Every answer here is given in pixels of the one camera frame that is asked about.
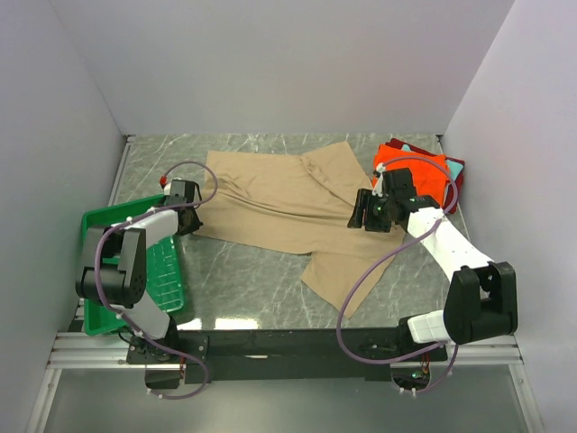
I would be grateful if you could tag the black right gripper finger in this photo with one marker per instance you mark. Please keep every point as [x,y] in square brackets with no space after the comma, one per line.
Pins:
[357,219]
[364,199]

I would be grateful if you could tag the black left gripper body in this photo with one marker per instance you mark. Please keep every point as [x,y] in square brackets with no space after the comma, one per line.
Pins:
[195,223]

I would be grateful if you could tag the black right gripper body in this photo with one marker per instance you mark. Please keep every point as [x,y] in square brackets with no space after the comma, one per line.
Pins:
[380,206]

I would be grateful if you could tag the beige t shirt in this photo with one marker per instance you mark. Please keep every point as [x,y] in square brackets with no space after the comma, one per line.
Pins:
[298,204]

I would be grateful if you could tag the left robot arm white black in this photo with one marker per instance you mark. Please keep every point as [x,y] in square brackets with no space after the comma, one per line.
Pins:
[129,271]

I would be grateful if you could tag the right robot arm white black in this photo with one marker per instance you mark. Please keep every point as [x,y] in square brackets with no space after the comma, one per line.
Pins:
[482,299]

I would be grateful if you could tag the orange folded t shirt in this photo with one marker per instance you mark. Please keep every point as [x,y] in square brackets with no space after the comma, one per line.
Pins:
[428,179]

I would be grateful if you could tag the teal folded t shirt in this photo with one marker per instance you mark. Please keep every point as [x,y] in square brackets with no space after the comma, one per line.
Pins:
[454,167]

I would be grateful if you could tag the green plastic tray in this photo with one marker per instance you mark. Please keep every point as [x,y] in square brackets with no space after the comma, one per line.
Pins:
[164,282]

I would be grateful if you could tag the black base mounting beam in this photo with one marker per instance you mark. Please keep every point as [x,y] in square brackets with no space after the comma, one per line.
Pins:
[258,354]

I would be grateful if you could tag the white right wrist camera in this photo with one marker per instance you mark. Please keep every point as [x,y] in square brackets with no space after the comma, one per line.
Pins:
[378,184]

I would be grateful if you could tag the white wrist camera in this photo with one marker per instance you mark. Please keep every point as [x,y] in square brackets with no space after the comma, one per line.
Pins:
[378,184]
[166,184]

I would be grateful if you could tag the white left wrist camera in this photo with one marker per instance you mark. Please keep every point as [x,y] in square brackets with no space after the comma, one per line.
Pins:
[166,184]

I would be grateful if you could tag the aluminium frame rail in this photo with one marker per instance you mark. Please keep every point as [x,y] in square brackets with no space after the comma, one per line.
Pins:
[75,350]

